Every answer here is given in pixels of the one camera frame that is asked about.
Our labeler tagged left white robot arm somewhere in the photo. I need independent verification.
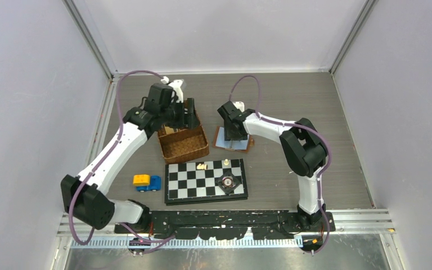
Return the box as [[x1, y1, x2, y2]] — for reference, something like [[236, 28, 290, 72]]
[[61, 79, 198, 233]]

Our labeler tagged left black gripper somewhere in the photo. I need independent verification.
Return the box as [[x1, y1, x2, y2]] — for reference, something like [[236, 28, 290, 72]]
[[160, 98, 199, 129]]

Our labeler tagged brown leather card holder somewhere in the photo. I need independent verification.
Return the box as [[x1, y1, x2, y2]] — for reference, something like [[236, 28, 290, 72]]
[[212, 126, 255, 153]]

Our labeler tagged fallen cream chess piece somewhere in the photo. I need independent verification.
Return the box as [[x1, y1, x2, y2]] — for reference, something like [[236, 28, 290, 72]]
[[196, 163, 208, 170]]

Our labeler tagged black red round object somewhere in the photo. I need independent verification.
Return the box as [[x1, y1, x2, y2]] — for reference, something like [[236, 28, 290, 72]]
[[215, 171, 241, 195]]

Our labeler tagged blue yellow toy truck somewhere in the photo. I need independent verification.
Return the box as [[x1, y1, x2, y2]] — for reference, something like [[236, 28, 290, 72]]
[[133, 174, 161, 192]]

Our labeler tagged brown woven basket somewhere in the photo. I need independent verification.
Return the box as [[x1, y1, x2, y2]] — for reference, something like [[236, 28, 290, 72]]
[[157, 124, 209, 164]]

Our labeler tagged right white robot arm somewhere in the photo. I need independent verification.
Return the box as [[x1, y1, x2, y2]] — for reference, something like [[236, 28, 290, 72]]
[[217, 101, 329, 231]]

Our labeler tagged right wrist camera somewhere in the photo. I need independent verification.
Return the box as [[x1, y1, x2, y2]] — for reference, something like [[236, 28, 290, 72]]
[[233, 101, 245, 112]]

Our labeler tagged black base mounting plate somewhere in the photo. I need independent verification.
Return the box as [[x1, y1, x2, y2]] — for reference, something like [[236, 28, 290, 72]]
[[114, 210, 335, 240]]

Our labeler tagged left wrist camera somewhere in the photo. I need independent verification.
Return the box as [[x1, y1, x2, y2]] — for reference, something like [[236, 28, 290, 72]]
[[160, 76, 186, 103]]

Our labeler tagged black white chessboard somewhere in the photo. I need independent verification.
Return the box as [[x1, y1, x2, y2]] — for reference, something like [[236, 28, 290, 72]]
[[164, 159, 249, 206]]

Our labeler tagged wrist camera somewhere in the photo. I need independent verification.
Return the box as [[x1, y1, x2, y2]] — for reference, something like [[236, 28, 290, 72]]
[[160, 76, 186, 103], [233, 101, 245, 112]]

